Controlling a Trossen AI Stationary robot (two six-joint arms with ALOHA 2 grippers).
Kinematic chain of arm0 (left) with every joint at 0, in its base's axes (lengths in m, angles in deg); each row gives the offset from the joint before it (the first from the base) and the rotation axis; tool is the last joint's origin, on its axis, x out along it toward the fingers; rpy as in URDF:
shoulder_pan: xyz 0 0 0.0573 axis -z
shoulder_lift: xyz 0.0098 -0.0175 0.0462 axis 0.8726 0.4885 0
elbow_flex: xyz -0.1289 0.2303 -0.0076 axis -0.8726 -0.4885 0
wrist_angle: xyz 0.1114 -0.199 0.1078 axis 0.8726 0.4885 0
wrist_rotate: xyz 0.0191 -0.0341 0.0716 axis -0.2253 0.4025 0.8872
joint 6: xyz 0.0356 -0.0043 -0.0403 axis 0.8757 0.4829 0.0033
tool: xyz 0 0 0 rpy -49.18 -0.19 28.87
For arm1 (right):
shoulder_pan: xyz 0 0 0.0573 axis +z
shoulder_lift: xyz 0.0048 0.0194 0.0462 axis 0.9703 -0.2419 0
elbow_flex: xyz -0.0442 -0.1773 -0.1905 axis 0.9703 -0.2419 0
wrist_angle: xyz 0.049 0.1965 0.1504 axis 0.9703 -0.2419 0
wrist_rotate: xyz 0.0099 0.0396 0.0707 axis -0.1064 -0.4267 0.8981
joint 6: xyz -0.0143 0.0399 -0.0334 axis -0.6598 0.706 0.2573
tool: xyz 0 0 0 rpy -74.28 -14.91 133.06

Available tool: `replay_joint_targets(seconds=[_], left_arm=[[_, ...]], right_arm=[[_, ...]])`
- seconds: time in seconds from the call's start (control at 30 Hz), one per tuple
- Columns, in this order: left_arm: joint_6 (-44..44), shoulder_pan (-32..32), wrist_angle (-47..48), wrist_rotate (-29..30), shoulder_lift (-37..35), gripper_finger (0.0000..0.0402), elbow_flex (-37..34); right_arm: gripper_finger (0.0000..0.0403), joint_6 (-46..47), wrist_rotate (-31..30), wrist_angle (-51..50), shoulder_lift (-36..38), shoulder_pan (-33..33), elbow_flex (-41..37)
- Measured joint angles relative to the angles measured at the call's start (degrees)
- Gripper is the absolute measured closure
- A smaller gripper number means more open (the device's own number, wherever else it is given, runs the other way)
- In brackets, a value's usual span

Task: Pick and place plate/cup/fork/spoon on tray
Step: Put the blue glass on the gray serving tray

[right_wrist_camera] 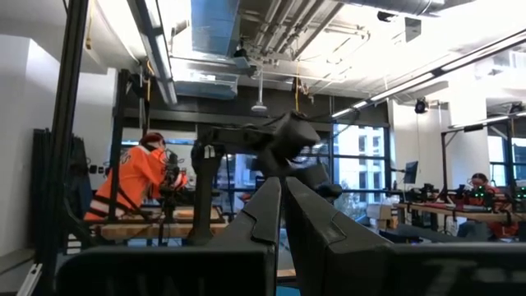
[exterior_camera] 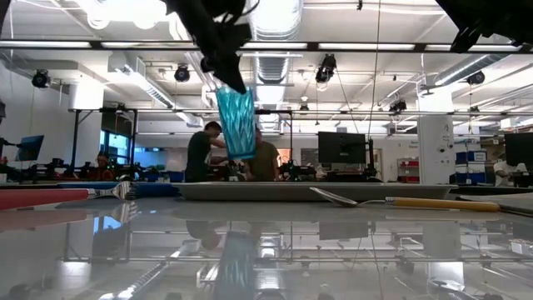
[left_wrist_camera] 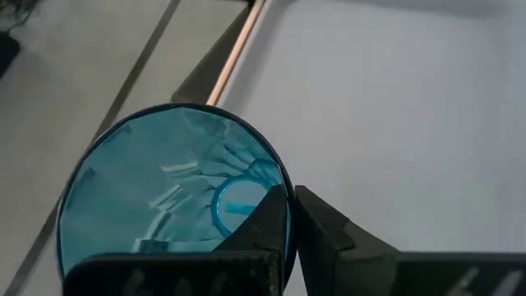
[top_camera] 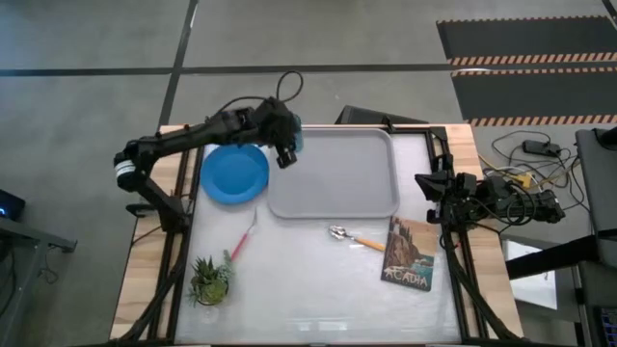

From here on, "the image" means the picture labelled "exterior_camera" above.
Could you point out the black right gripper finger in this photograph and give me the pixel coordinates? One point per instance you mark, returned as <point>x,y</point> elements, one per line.
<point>466,39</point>

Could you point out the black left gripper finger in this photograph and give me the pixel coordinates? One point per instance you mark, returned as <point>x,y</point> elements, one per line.
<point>233,77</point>

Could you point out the teal faceted plastic cup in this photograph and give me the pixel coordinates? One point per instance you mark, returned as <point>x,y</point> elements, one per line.
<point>237,125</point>

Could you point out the grey plastic tray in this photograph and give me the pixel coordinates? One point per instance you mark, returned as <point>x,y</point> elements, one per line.
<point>270,191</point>

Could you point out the black ceiling spotlight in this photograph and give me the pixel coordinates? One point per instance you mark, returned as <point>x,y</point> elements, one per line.
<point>182,74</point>
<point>41,79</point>
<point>325,68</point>
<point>476,78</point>
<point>398,106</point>

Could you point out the person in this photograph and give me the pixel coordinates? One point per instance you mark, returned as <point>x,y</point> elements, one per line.
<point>266,162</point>
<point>197,158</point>
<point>104,171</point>
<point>501,171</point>

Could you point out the white square column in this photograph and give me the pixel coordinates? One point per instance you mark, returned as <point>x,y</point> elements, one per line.
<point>435,150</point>

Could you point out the black monitor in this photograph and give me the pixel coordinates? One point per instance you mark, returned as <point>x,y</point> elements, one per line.
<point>341,148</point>
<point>520,150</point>

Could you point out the blue storage bins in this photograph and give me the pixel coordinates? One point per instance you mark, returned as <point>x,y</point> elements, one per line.
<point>470,173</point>

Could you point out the shelf with red bins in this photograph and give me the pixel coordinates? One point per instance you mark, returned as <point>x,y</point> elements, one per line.
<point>410,179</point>

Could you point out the tilted monitor with blue screen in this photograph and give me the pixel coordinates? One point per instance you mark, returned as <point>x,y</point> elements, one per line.
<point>30,148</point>

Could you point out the silver ventilation duct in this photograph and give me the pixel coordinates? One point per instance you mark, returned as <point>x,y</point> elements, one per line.
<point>458,71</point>
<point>275,66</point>

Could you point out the black metal stand frame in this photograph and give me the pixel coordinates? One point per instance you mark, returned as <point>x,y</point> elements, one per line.
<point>76,137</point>

